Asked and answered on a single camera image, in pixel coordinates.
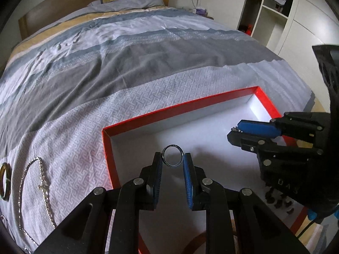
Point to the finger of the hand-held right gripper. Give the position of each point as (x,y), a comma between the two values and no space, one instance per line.
(257,128)
(246,140)

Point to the wooden nightstand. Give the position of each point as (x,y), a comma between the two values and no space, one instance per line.
(209,16)

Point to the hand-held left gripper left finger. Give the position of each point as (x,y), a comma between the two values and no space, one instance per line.
(158,176)

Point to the red cardboard box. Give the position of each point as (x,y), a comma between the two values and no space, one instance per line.
(212,127)

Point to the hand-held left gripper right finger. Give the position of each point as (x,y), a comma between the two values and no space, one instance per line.
(188,181)

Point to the bed with striped duvet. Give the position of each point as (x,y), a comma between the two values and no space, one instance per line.
(132,58)

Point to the white wardrobe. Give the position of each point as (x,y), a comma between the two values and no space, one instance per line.
(299,31)

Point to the red object in wardrobe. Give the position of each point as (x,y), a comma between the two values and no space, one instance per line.
(249,29)

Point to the purple tissue box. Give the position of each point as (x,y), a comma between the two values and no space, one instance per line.
(200,11)

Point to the olive brown bangle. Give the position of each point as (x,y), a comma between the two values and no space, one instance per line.
(4,166)

